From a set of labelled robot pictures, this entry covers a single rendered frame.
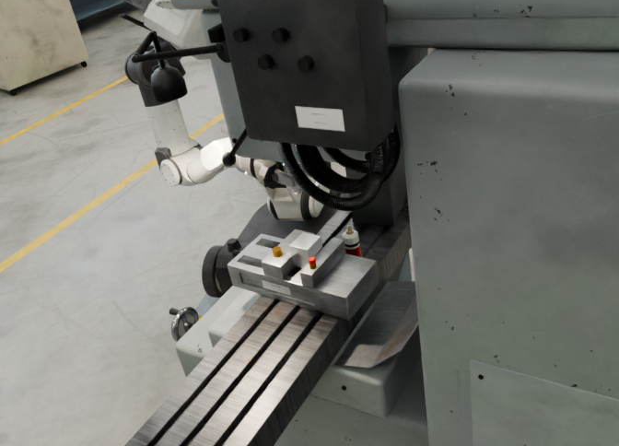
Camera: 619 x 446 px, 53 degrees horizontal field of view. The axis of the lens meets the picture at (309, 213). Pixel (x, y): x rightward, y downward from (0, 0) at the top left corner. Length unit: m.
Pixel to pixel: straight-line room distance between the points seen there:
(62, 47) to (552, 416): 6.95
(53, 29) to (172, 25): 5.89
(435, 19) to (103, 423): 2.19
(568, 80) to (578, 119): 0.05
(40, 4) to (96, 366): 5.12
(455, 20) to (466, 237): 0.32
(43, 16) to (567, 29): 6.86
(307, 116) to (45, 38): 6.78
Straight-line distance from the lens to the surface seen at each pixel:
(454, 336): 1.14
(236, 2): 0.83
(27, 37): 7.44
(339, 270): 1.49
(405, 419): 1.51
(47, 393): 3.04
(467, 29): 0.98
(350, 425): 1.61
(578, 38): 0.95
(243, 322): 1.51
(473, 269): 1.03
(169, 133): 1.75
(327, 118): 0.81
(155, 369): 2.89
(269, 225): 2.52
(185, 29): 1.69
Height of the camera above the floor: 1.87
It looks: 31 degrees down
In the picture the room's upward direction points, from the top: 10 degrees counter-clockwise
